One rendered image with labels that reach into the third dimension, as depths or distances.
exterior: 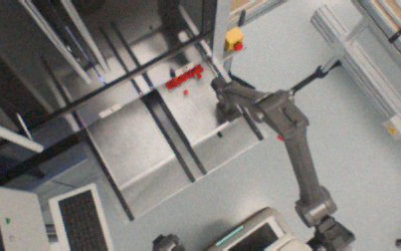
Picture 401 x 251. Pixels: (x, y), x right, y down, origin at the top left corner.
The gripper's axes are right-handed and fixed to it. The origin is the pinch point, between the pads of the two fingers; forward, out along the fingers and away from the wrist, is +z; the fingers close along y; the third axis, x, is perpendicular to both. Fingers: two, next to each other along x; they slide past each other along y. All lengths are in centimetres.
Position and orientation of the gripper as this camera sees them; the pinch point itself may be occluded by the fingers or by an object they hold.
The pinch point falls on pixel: (229, 118)
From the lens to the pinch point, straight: 157.0
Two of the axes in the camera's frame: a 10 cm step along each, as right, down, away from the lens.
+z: 0.6, 4.0, 9.2
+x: -8.5, 5.0, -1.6
